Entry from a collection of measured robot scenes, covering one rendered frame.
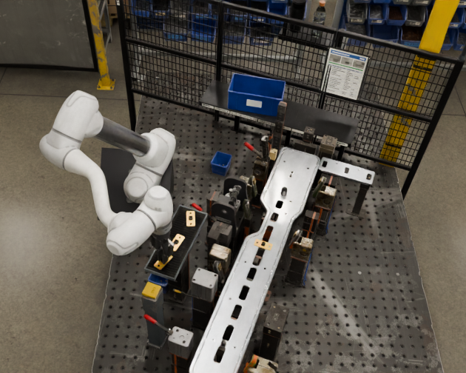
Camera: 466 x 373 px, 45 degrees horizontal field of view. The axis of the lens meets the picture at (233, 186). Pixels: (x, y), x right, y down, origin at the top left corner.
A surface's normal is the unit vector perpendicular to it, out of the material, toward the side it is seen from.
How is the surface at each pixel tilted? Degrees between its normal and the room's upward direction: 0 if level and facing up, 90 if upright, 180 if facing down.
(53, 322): 0
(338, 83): 90
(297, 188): 0
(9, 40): 93
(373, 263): 0
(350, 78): 90
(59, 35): 92
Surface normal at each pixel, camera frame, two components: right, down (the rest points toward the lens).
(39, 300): 0.05, -0.65
